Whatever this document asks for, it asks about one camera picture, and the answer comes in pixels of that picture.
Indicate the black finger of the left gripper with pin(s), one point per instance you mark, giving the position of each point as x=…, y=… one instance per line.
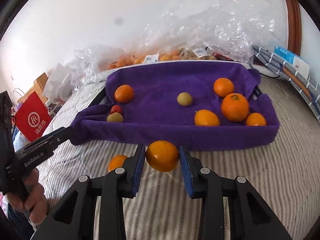
x=59, y=136

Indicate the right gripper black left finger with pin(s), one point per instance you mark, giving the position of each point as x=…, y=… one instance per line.
x=74, y=215

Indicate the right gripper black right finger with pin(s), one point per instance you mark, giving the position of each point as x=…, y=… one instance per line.
x=250, y=216

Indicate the person's left hand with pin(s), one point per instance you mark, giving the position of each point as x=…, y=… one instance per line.
x=36, y=203

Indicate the red paper shopping bag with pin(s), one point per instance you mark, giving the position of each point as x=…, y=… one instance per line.
x=32, y=118

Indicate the white plastic bag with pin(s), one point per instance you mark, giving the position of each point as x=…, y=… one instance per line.
x=59, y=84

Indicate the cardboard box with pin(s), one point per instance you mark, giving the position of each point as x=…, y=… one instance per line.
x=37, y=87

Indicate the striped bed cover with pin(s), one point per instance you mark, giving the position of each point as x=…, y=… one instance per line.
x=285, y=173

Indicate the green-yellow fruit front left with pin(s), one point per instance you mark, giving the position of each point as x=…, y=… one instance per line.
x=115, y=117

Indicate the green-yellow fruit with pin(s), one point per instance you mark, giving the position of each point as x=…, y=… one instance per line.
x=184, y=99
x=115, y=117

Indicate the small red fruit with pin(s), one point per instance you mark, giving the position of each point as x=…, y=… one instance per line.
x=116, y=109

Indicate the purple towel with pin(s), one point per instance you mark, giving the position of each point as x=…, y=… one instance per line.
x=158, y=116

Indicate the green-yellow fruit centre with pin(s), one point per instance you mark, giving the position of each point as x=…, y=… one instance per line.
x=184, y=99

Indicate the large orange with stem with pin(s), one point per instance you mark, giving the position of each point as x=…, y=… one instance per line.
x=235, y=107

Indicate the blue checked folded cloth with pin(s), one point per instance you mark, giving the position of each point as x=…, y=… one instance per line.
x=306, y=87

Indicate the blue white box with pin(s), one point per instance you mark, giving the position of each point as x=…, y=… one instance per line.
x=297, y=62

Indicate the clear plastic bag of fruit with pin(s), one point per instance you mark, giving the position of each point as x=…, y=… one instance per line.
x=228, y=27

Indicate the brown wooden frame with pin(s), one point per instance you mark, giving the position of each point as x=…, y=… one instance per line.
x=294, y=26

